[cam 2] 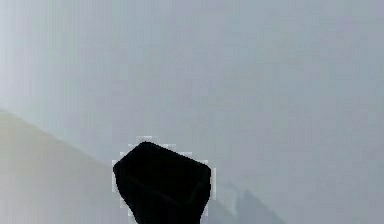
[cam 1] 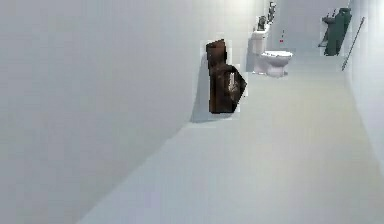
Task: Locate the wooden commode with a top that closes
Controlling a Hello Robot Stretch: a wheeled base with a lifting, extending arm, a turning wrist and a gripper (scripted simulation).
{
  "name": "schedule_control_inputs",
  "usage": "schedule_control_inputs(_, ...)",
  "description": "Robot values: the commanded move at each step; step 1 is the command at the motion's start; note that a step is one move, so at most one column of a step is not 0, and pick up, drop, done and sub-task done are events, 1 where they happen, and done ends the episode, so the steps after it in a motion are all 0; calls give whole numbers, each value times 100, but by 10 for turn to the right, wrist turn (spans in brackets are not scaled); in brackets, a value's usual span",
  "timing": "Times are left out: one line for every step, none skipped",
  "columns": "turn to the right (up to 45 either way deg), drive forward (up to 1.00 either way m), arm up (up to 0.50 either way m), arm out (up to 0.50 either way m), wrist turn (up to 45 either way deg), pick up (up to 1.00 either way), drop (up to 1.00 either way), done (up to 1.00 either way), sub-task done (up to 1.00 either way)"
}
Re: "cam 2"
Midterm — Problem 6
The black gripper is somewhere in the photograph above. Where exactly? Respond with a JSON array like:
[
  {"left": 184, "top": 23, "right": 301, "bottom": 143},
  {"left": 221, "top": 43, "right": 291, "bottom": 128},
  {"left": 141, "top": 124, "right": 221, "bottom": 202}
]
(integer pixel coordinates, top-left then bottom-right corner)
[{"left": 112, "top": 141, "right": 213, "bottom": 224}]

